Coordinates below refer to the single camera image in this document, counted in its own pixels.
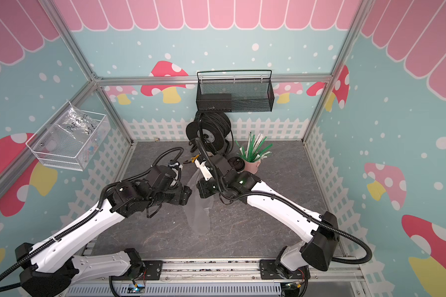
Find clear plastic carrier bag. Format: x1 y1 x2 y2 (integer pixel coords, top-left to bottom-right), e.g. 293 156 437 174
183 170 214 235

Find red milk tea cup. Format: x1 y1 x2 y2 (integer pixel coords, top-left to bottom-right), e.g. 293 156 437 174
228 157 245 173

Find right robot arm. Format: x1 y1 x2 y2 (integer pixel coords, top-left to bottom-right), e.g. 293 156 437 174
195 155 373 272

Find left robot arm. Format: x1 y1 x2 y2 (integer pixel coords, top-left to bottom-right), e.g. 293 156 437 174
0 163 192 297

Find pink straw holder cup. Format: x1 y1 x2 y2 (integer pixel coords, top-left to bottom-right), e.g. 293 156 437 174
244 160 261 174

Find bundle of green white straws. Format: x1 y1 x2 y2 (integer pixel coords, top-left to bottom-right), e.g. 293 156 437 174
235 132 273 163

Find black box in basket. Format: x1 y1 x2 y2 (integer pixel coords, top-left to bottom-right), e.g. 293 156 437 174
196 94 232 112

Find clear bag in white basket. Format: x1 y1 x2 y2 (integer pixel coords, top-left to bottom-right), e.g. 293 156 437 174
53 104 100 157

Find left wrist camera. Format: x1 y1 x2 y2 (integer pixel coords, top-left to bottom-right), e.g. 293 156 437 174
146 165 177 191

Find yellow handled pliers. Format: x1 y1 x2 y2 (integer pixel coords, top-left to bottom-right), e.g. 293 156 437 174
183 154 200 164

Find black cable reel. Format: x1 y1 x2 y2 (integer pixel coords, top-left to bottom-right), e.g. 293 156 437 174
185 111 234 156

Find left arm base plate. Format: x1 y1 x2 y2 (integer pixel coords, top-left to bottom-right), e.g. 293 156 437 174
133 261 164 281

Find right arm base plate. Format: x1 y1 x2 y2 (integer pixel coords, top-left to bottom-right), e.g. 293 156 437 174
259 259 310 280

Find black wire mesh basket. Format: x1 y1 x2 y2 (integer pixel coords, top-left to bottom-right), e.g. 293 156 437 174
196 69 275 113

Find white wire basket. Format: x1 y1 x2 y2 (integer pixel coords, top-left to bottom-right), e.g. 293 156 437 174
26 103 111 172

